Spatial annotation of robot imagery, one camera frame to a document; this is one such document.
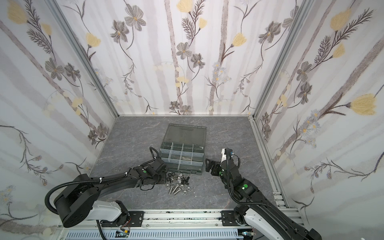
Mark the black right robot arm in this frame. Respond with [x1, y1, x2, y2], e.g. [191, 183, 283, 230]
[205, 156, 322, 240]

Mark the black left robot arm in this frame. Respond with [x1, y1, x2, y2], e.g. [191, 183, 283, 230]
[45, 158, 167, 228]

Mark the grey plastic organizer box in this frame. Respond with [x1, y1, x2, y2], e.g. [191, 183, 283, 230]
[160, 124, 207, 175]

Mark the black corrugated cable conduit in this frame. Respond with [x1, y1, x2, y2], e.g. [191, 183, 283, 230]
[44, 176, 127, 215]

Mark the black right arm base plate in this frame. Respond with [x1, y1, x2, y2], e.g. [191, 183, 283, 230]
[221, 210, 240, 227]

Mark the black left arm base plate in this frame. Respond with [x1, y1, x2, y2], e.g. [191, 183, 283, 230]
[101, 211, 145, 228]

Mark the aluminium front rail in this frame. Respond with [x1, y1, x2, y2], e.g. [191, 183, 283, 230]
[62, 207, 241, 229]

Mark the white slotted cable duct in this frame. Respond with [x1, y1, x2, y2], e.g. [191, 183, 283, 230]
[64, 228, 244, 240]

